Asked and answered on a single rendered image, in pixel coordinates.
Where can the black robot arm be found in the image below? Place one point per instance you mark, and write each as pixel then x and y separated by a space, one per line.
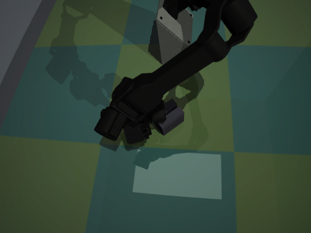
pixel 145 91

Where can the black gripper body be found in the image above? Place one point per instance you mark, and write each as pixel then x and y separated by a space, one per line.
pixel 158 113

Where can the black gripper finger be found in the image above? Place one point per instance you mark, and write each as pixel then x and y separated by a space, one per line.
pixel 149 121

